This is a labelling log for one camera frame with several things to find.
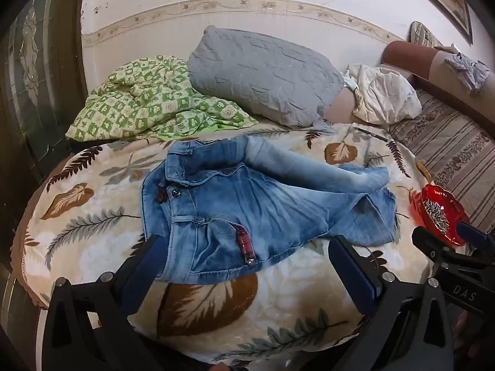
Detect brown striped sofa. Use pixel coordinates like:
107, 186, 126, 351
381, 41, 495, 236

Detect patterned cushion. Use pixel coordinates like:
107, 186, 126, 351
410, 20, 458, 52

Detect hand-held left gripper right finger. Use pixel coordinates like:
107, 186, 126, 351
328, 235, 453, 371

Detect thin dark stick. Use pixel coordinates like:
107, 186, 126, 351
355, 126, 389, 142

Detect pink pillow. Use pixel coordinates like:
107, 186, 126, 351
320, 85, 366, 126

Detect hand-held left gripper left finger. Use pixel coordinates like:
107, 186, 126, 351
41, 234, 171, 371

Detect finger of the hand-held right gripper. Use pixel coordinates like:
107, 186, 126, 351
457, 221, 495, 258
411, 226, 457, 267

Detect red glass dish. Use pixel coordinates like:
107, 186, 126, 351
413, 184, 470, 247

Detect blue denim pants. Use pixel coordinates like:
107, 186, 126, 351
140, 136, 399, 284

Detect dark wooden door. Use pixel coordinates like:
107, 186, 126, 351
0, 0, 90, 279

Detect green checkered blanket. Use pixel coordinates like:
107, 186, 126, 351
65, 56, 259, 142

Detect leaf print blanket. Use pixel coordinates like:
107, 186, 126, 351
11, 122, 439, 371

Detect grey crumpled cloth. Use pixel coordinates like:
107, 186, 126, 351
444, 51, 492, 94

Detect grey quilted pillow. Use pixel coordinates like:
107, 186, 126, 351
187, 25, 345, 128

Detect white crumpled cloth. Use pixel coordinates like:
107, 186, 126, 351
344, 64, 422, 124

